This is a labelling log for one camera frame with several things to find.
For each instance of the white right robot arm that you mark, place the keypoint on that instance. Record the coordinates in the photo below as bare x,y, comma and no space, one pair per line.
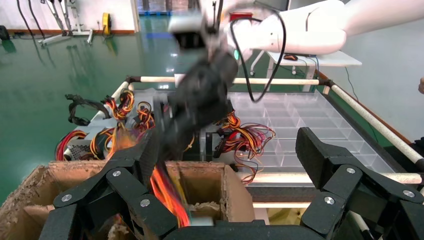
314,33

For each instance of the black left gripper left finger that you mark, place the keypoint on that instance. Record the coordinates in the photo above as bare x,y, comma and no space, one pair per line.
126,179

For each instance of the black wheel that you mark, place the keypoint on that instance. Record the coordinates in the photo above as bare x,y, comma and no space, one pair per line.
3,33

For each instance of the clear plastic compartment tray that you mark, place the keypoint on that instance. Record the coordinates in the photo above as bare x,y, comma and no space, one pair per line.
314,119

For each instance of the orange black computer mouse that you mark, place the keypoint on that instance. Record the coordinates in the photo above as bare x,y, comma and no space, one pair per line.
290,57

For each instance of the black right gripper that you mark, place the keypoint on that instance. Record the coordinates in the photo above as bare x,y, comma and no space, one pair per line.
208,89

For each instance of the red wall cabinet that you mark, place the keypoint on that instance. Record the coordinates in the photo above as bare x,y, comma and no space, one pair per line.
240,16

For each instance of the white pipe cart frame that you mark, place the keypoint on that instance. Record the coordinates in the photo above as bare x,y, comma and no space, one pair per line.
291,81

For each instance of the person hand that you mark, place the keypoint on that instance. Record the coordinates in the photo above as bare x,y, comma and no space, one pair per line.
421,86

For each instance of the white metal floor stand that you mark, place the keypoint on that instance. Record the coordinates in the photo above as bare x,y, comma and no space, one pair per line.
76,32

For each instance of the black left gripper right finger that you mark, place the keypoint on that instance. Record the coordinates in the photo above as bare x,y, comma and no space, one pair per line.
341,179

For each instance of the worn cardboard divider box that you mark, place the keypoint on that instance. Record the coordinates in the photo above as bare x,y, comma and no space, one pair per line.
205,185

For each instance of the white office table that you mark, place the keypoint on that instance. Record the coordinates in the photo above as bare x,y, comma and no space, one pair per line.
331,60

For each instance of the blue pallet row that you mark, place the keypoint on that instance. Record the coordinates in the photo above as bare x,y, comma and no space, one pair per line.
155,13

